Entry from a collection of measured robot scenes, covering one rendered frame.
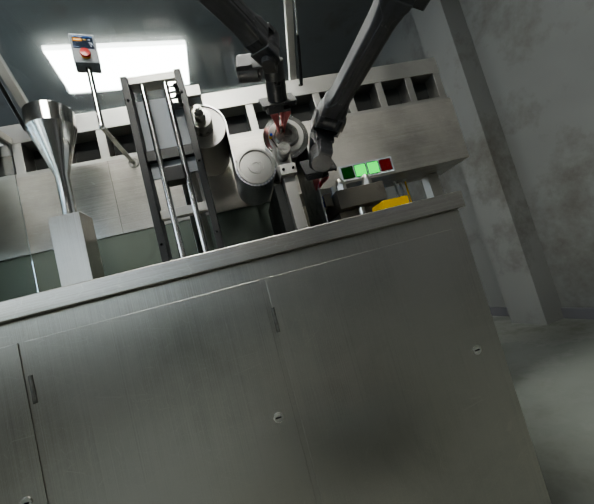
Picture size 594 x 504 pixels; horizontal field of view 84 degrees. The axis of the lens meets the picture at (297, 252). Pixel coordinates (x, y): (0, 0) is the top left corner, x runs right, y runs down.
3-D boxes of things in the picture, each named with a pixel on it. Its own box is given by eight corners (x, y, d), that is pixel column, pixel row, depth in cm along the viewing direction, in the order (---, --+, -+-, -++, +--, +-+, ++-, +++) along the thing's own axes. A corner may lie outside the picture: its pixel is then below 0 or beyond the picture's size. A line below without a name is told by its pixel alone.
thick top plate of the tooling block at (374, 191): (341, 209, 102) (335, 190, 103) (315, 232, 142) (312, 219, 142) (387, 198, 105) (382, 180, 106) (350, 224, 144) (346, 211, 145)
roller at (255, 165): (241, 187, 102) (232, 151, 103) (243, 208, 127) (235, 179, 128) (279, 179, 104) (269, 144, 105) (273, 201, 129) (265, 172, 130)
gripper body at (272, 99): (297, 106, 96) (295, 79, 91) (263, 113, 94) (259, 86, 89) (291, 98, 100) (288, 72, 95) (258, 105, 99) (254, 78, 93)
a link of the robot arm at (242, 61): (274, 59, 80) (274, 28, 82) (227, 62, 81) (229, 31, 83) (281, 90, 92) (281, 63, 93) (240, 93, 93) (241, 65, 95)
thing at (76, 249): (50, 307, 94) (13, 122, 99) (75, 305, 108) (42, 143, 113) (102, 294, 96) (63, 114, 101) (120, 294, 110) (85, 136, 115)
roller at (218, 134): (185, 152, 102) (175, 110, 103) (197, 179, 127) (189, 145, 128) (230, 143, 105) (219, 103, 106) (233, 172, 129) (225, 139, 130)
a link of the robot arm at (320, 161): (345, 113, 89) (315, 105, 87) (351, 138, 83) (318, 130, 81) (330, 149, 99) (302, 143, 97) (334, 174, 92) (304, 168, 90)
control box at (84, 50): (73, 58, 99) (66, 28, 100) (77, 73, 105) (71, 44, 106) (99, 59, 102) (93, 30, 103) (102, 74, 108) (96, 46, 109)
